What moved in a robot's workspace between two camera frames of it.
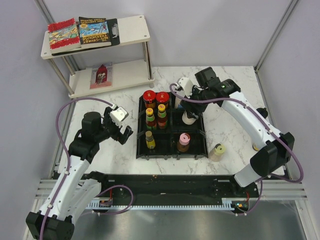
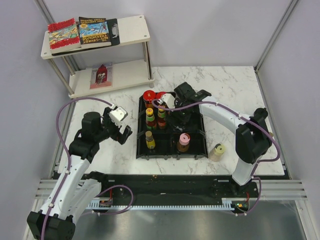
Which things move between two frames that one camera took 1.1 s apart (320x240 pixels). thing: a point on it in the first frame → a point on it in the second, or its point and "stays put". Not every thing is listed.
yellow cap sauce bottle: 162,119 stays put
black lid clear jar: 263,111 stays put
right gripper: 188,107 → 171,117
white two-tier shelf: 89,71 stays put
